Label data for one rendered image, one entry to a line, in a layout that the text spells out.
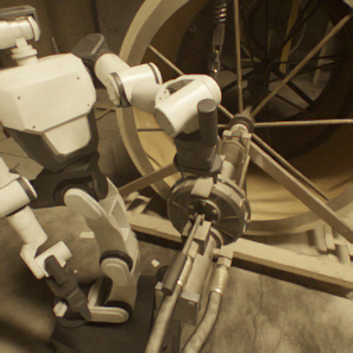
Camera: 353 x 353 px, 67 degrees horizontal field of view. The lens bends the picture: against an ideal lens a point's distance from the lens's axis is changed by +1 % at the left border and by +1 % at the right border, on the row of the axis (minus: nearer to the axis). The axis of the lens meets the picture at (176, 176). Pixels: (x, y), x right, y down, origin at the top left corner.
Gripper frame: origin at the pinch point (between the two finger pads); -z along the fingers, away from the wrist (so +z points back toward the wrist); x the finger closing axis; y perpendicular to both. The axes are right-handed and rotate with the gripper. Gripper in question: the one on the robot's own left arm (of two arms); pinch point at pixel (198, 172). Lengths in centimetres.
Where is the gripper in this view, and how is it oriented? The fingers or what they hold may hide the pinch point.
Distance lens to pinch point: 69.6
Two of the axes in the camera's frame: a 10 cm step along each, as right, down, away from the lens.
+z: -1.5, -5.4, -8.3
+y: 3.1, -8.2, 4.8
